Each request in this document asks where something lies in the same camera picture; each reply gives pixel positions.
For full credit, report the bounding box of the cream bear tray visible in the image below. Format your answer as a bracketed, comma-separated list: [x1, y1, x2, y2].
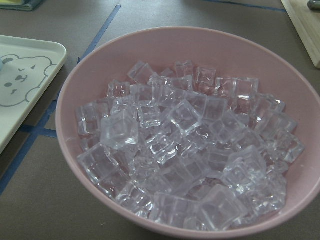
[0, 35, 67, 150]

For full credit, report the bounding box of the pink bowl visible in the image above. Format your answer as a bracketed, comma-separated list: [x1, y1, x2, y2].
[55, 27, 320, 239]

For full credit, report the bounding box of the steel cylinder rod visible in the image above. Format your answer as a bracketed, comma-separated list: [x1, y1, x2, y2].
[307, 0, 320, 11]

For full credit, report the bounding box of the clear ice cubes pile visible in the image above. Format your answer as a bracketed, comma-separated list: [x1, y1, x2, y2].
[75, 60, 304, 231]

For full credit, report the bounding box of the light blue cup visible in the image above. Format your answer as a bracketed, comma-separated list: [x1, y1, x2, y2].
[0, 58, 3, 71]

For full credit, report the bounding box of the wooden cutting board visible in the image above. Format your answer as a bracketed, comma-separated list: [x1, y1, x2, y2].
[281, 0, 320, 69]

